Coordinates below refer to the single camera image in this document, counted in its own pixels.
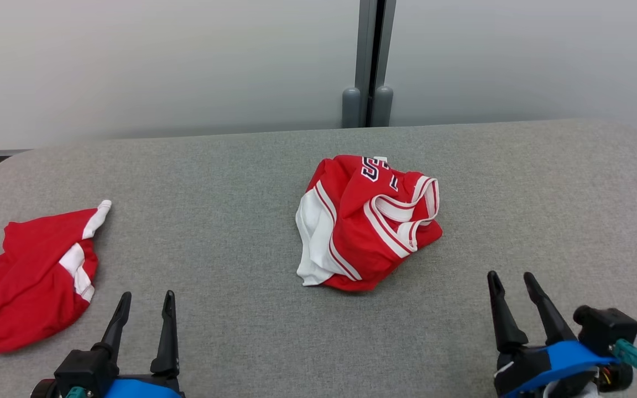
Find red basketball jersey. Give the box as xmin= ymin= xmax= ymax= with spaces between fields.
xmin=295 ymin=154 xmax=444 ymax=293

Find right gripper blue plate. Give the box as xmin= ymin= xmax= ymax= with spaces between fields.
xmin=487 ymin=270 xmax=619 ymax=398

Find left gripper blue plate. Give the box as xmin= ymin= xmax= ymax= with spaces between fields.
xmin=93 ymin=290 xmax=185 ymax=398

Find red shorts with white stripes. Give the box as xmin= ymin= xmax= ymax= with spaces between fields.
xmin=0 ymin=200 xmax=113 ymax=355

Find grey partition post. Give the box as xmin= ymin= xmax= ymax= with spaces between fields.
xmin=341 ymin=0 xmax=398 ymax=129

